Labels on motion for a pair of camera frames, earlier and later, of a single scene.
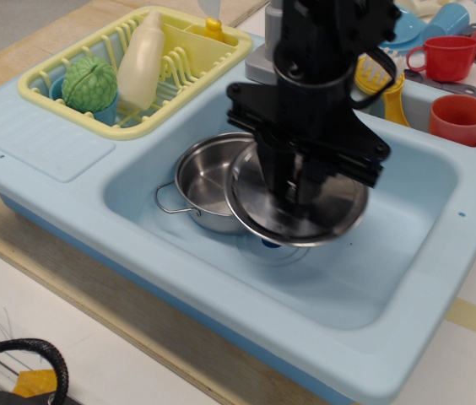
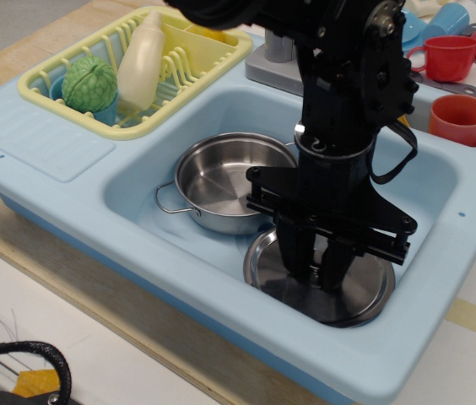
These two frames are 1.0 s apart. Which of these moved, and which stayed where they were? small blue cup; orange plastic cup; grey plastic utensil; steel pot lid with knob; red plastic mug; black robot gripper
Moved: steel pot lid with knob; black robot gripper
Stayed: grey plastic utensil; red plastic mug; small blue cup; orange plastic cup
